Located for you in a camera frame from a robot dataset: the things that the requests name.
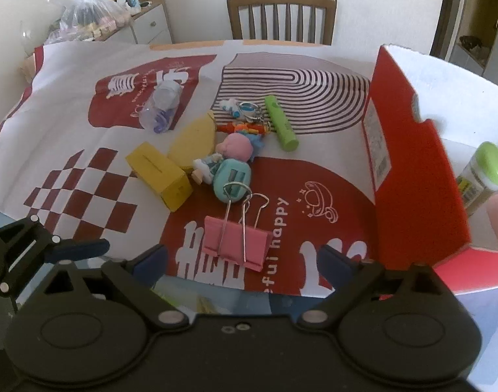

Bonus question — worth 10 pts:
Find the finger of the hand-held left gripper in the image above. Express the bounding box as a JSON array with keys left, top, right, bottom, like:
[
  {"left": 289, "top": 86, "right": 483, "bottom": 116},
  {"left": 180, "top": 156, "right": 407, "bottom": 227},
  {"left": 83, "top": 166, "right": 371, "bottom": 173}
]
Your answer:
[{"left": 0, "top": 216, "right": 111, "bottom": 295}]

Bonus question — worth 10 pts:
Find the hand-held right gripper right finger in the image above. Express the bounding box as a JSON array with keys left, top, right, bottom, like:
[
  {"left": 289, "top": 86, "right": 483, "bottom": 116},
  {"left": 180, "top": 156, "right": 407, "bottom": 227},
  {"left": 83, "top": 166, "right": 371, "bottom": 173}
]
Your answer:
[{"left": 298, "top": 245, "right": 451, "bottom": 330}]

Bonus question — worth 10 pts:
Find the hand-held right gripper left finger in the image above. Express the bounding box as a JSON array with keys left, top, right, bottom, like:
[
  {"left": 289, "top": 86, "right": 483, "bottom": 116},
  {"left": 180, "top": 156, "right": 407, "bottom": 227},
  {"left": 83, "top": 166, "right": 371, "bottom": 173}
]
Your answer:
[{"left": 42, "top": 244, "right": 190, "bottom": 331}]

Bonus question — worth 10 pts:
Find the pink binder clip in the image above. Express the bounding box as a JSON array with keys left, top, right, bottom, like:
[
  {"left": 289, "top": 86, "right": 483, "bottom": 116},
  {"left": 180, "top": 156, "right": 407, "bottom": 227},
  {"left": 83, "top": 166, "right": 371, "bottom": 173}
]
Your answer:
[{"left": 203, "top": 193, "right": 274, "bottom": 272}]

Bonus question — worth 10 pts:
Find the yellow slotted box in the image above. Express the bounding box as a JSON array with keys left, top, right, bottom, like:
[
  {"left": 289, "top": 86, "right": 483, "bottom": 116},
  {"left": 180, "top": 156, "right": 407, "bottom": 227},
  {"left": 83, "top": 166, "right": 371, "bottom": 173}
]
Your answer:
[{"left": 125, "top": 141, "right": 193, "bottom": 212}]

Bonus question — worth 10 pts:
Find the teal egg-shaped toy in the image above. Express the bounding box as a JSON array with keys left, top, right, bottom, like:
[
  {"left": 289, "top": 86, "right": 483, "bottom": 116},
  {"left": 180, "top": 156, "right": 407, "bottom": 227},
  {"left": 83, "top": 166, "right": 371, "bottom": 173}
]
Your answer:
[{"left": 212, "top": 158, "right": 252, "bottom": 204}]

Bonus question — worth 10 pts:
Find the red cardboard box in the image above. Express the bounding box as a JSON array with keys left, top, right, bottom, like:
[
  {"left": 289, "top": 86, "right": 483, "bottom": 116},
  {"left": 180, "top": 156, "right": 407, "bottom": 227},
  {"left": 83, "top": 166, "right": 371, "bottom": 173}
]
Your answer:
[{"left": 361, "top": 44, "right": 498, "bottom": 295}]

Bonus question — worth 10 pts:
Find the pink-haired doll figure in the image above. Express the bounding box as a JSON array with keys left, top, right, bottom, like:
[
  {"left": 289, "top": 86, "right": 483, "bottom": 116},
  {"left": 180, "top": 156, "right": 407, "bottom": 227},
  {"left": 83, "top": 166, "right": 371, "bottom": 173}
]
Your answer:
[{"left": 192, "top": 133, "right": 266, "bottom": 185}]

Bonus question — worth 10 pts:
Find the printed red white tablecloth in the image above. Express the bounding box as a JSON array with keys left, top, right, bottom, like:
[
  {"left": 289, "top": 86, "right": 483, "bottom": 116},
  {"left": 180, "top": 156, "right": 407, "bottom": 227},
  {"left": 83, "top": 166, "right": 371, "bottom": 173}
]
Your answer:
[{"left": 0, "top": 40, "right": 397, "bottom": 300}]

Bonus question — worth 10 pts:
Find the green tube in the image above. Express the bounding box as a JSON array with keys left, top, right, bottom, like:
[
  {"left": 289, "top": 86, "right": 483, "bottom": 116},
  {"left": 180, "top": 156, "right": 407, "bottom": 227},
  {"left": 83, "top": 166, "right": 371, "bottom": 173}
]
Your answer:
[{"left": 264, "top": 95, "right": 300, "bottom": 152}]

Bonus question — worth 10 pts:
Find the clear plastic bottle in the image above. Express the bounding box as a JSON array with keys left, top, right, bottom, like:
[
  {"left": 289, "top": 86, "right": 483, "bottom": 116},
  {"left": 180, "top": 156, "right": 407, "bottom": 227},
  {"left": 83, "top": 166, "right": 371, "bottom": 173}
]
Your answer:
[{"left": 140, "top": 79, "right": 182, "bottom": 134}]

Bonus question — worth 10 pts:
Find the orange toy figure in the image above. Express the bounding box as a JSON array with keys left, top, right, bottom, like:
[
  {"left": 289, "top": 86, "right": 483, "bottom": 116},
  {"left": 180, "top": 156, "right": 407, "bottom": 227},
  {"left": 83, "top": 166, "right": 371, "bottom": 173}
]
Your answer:
[{"left": 215, "top": 119, "right": 267, "bottom": 137}]

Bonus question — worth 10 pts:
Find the green-lid canister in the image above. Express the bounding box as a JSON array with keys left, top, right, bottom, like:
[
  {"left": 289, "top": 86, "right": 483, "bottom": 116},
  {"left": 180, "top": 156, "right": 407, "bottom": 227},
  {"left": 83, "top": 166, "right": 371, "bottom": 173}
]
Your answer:
[{"left": 455, "top": 141, "right": 498, "bottom": 218}]

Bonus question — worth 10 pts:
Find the clear plastic dome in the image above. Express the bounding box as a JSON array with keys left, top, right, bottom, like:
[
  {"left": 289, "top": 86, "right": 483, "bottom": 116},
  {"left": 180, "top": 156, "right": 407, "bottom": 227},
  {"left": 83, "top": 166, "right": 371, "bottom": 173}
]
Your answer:
[{"left": 19, "top": 0, "right": 72, "bottom": 47}]

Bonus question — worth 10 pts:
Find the clear plastic bag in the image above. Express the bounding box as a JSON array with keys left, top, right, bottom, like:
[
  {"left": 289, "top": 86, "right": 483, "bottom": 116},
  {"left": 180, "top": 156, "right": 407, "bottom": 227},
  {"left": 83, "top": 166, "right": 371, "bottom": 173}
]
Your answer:
[{"left": 45, "top": 0, "right": 132, "bottom": 43}]

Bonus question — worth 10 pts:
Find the white drawer cabinet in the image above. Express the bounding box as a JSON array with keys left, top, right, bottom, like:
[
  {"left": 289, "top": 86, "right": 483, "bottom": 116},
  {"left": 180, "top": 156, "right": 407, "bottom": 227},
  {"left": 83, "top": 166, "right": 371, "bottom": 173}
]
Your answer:
[{"left": 98, "top": 0, "right": 173, "bottom": 45}]

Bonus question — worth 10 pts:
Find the grey storage cabinet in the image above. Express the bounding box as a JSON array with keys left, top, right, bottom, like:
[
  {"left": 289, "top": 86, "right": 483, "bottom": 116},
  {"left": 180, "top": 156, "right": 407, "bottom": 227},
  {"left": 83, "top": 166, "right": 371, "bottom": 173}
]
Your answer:
[{"left": 450, "top": 0, "right": 498, "bottom": 86}]

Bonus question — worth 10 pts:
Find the white blue figure keychain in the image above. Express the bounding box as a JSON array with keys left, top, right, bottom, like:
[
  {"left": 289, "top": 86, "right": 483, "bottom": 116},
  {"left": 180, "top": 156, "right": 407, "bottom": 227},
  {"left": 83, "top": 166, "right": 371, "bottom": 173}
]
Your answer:
[{"left": 218, "top": 97, "right": 274, "bottom": 131}]

